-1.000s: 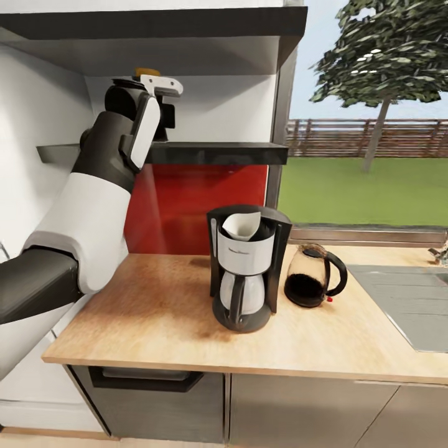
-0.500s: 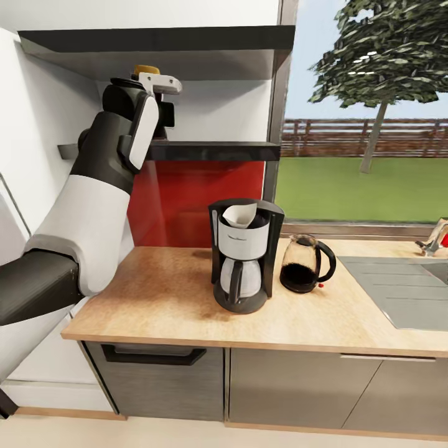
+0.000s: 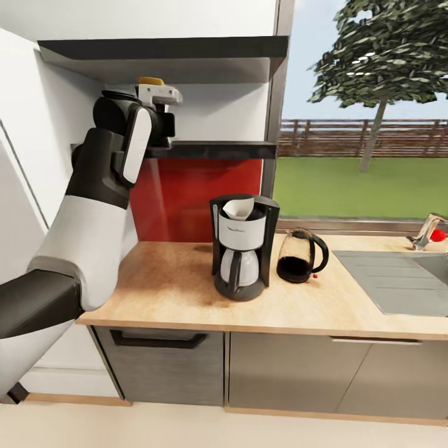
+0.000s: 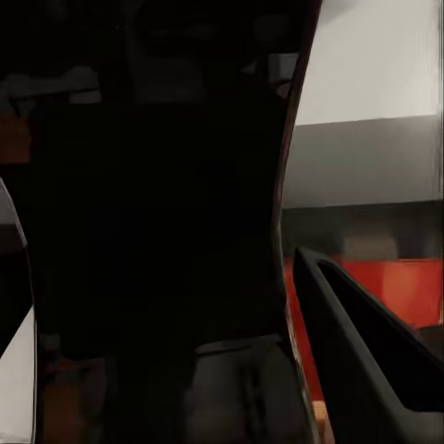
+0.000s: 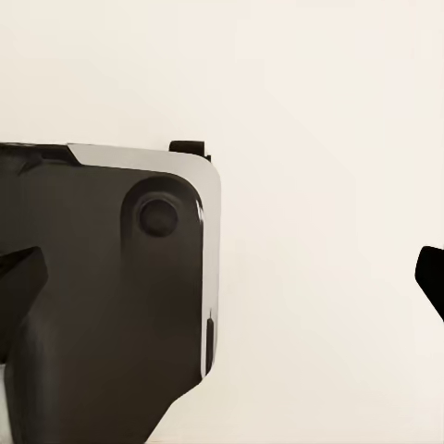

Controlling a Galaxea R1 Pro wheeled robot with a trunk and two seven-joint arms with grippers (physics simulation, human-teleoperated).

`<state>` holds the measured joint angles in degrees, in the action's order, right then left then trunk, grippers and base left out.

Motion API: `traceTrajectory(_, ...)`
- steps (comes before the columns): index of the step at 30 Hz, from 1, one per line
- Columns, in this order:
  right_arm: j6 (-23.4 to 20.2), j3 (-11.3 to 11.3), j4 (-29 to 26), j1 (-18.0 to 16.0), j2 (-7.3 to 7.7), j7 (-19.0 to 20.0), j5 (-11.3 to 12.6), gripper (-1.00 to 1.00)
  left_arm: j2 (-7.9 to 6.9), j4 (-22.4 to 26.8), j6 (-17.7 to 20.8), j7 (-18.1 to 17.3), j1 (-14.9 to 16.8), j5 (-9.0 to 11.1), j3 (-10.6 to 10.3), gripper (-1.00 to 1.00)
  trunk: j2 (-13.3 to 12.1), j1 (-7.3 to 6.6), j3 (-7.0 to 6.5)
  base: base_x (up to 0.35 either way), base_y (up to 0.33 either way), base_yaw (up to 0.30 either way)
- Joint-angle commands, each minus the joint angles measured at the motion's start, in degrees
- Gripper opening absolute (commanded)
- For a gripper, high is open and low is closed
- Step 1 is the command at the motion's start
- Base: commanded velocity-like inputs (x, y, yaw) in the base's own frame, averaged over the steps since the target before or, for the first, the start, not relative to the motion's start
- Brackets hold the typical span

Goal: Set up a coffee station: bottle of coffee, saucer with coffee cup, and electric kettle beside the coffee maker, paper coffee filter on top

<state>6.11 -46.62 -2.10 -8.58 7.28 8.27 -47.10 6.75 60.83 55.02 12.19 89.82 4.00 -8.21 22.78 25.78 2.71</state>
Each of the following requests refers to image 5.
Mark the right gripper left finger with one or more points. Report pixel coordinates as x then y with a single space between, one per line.
23 275

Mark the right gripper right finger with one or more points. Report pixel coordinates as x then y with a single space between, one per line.
429 273

